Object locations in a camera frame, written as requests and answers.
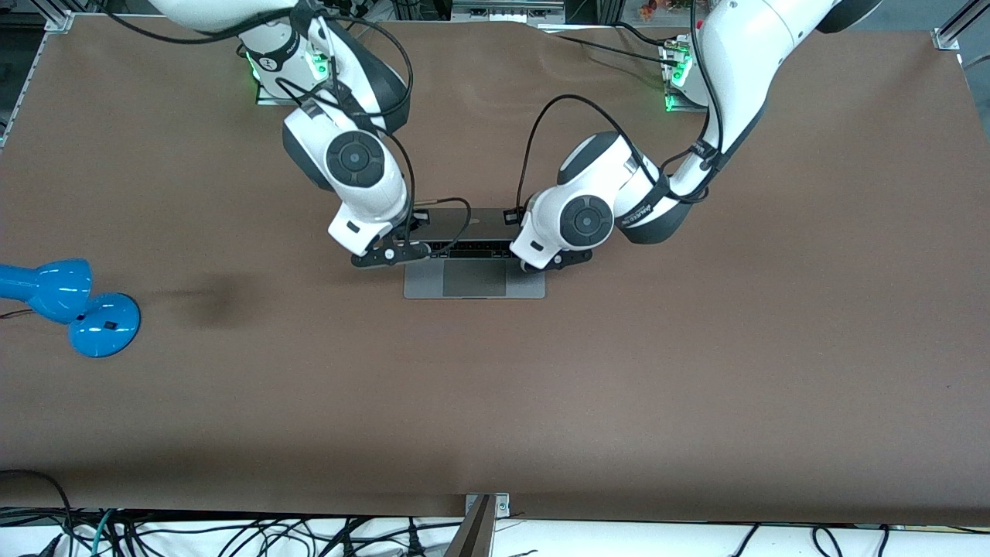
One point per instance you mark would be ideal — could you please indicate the blue desk lamp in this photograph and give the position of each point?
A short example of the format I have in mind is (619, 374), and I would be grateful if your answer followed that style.
(54, 290)

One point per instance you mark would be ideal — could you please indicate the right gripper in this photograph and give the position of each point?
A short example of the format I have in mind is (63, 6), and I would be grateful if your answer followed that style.
(417, 224)

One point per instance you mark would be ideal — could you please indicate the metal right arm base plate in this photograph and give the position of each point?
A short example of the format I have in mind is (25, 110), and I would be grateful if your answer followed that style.
(267, 94)

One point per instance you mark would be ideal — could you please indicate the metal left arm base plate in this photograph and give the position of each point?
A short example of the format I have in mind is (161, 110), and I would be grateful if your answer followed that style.
(681, 97)

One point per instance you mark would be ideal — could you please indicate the grey laptop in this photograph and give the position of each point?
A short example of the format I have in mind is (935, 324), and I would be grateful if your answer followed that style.
(472, 278)

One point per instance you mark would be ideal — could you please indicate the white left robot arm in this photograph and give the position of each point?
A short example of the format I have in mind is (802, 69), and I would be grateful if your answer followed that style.
(742, 62)

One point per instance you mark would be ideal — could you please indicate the metal table edge bracket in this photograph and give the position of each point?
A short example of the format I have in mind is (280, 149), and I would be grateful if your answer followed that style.
(503, 507)

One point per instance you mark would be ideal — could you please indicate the metal table corner bracket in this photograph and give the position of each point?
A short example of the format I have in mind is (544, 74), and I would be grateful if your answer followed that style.
(955, 27)
(60, 21)

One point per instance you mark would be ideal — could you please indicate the grey power unit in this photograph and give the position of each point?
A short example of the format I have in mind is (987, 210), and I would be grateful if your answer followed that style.
(506, 11)

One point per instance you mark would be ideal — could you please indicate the brown table cover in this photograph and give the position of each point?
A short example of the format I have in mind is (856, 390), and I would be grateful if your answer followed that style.
(495, 402)

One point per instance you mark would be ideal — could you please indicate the black left camera mount plate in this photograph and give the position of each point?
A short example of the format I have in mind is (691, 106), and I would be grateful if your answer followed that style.
(572, 257)

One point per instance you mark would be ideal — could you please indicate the aluminium profile post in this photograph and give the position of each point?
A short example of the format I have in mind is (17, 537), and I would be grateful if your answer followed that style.
(473, 534)

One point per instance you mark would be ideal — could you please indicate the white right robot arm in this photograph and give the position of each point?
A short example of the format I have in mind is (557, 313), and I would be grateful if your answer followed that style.
(356, 158)

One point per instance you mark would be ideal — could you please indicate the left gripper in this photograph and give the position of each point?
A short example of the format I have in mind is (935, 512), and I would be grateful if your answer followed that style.
(524, 213)

